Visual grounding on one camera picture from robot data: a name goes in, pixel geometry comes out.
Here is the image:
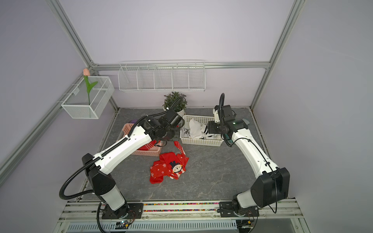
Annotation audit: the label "white sock two black stripes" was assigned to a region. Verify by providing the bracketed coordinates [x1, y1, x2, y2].
[189, 119, 201, 139]

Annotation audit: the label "white sport sock grey toe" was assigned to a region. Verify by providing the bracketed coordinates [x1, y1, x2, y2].
[201, 124, 211, 138]

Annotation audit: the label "red patterned sock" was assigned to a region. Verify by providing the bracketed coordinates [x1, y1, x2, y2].
[138, 140, 158, 151]
[150, 152, 189, 184]

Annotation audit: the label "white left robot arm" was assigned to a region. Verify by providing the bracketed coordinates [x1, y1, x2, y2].
[59, 97, 183, 218]

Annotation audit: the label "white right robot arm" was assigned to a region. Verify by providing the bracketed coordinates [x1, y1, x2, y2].
[207, 93, 290, 216]

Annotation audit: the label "white perforated plastic basket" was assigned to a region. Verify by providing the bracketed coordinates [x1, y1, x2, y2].
[180, 115, 223, 147]

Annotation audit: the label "pink perforated plastic basket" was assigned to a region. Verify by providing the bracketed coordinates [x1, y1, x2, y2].
[116, 122, 164, 157]

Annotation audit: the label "green white garden glove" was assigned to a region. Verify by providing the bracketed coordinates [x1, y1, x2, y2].
[222, 119, 249, 147]

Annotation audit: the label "green potted plant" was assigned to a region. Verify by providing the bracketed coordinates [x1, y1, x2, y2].
[162, 91, 187, 112]

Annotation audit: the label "pink artificial tulip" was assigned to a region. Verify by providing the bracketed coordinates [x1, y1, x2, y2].
[83, 69, 98, 105]

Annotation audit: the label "white wire wall shelf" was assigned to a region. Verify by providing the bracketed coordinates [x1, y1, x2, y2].
[118, 60, 206, 92]

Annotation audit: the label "white mesh wall box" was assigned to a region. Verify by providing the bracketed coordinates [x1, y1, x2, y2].
[61, 76, 114, 119]

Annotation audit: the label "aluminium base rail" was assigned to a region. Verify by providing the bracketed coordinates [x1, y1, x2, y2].
[59, 199, 304, 222]

